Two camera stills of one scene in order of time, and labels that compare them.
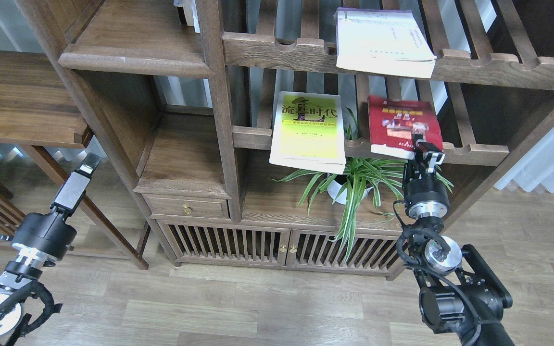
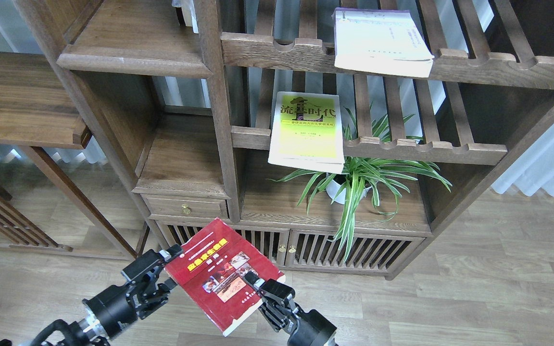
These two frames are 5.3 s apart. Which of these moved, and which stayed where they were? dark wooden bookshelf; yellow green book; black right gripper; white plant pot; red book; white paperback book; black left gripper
Moved: red book; black left gripper; black right gripper
Stayed: white paperback book; dark wooden bookshelf; yellow green book; white plant pot
